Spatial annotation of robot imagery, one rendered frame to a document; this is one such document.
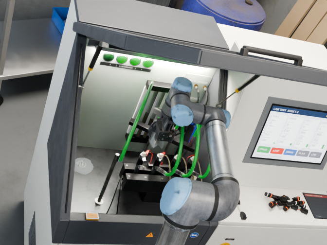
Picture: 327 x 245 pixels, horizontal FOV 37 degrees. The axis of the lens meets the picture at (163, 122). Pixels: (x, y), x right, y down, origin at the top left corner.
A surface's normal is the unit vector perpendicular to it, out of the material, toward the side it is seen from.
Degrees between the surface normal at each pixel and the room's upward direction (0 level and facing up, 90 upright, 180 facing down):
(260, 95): 76
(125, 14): 0
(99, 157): 0
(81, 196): 0
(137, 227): 90
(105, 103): 90
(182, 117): 90
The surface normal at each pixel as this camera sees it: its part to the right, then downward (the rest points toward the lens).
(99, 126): 0.20, 0.68
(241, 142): 0.27, 0.49
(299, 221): 0.33, -0.72
